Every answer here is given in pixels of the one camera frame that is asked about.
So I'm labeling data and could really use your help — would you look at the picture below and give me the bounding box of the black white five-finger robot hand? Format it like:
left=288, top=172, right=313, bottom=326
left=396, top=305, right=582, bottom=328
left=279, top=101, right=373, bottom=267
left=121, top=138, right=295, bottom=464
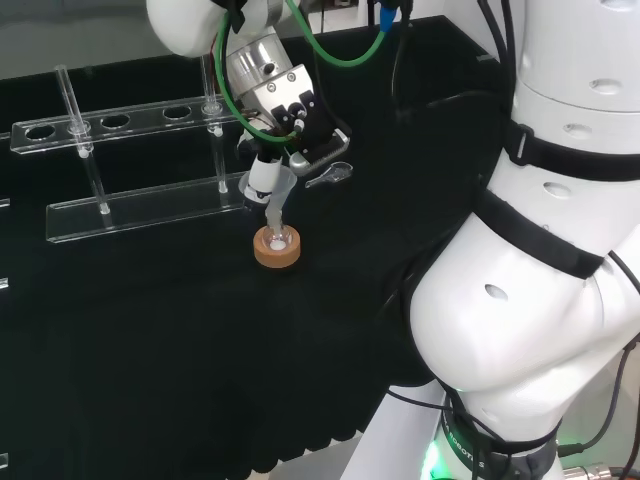
left=234, top=63, right=352, bottom=204

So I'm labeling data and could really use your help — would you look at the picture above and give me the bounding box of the clear plastic funnel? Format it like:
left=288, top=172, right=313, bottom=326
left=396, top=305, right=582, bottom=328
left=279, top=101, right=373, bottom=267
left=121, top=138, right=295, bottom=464
left=238, top=167, right=297, bottom=232

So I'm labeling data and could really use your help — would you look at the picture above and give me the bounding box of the clear weighing funnel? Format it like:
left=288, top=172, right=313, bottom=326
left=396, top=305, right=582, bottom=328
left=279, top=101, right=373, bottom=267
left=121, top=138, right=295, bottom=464
left=304, top=161, right=355, bottom=190

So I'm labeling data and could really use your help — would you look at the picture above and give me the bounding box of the round-bottom glass flask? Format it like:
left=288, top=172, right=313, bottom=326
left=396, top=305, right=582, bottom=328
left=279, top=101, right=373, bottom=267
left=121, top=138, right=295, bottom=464
left=264, top=219, right=292, bottom=252

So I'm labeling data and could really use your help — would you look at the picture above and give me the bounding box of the clear acrylic funnel stand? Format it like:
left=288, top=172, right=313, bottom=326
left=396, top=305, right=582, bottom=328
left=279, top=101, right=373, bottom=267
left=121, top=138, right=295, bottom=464
left=9, top=54, right=259, bottom=245

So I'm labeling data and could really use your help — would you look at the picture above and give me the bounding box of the black bench cloth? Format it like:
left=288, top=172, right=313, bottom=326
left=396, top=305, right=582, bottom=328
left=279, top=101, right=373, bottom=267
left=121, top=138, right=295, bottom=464
left=0, top=14, right=516, bottom=474

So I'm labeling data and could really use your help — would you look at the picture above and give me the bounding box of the green cable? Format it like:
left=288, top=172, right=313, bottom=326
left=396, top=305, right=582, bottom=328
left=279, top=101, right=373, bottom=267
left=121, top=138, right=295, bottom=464
left=216, top=0, right=401, bottom=147

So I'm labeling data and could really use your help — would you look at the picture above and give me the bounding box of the cork ring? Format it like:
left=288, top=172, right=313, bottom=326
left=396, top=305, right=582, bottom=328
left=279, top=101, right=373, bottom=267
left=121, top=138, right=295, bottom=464
left=253, top=225, right=303, bottom=270

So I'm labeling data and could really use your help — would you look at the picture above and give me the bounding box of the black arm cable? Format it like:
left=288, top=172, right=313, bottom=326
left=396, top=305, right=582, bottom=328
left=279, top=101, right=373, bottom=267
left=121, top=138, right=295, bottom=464
left=474, top=0, right=524, bottom=109

